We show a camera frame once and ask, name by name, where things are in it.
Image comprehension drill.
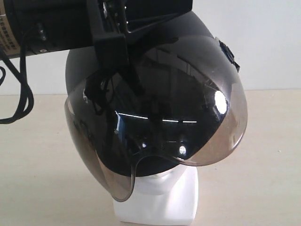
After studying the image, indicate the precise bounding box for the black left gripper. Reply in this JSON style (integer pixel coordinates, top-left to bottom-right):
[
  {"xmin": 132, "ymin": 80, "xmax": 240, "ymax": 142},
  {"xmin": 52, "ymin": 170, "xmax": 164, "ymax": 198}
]
[{"xmin": 86, "ymin": 0, "xmax": 193, "ymax": 96}]

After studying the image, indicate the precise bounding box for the black helmet with tinted visor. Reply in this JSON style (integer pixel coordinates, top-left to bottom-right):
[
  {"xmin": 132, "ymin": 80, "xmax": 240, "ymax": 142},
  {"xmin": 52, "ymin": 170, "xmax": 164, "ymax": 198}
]
[{"xmin": 64, "ymin": 12, "xmax": 248, "ymax": 202}]

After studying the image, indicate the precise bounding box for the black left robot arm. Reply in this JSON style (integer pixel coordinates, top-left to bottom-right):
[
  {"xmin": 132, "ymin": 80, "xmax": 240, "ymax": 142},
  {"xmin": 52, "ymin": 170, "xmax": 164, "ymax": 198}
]
[{"xmin": 0, "ymin": 0, "xmax": 192, "ymax": 97}]

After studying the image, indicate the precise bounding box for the white mannequin head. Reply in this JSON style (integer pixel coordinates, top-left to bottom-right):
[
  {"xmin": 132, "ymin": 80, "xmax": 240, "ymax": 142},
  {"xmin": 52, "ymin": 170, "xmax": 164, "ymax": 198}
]
[{"xmin": 113, "ymin": 165, "xmax": 198, "ymax": 226}]

